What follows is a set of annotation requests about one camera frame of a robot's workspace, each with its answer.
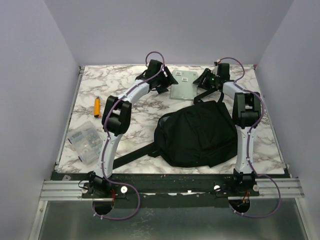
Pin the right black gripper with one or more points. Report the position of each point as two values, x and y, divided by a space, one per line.
205 75

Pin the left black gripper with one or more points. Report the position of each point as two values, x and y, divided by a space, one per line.
167 81

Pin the grey notebook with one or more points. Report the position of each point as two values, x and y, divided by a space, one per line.
185 90

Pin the black student backpack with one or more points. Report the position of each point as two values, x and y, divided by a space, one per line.
199 135

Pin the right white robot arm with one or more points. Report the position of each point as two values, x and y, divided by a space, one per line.
247 112

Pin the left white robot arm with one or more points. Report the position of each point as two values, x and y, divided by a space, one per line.
116 118

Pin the orange utility knife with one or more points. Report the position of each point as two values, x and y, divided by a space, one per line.
96 108

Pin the clear plastic screw box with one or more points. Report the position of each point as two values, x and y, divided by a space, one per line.
87 142

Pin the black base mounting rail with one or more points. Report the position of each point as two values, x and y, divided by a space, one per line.
137 191

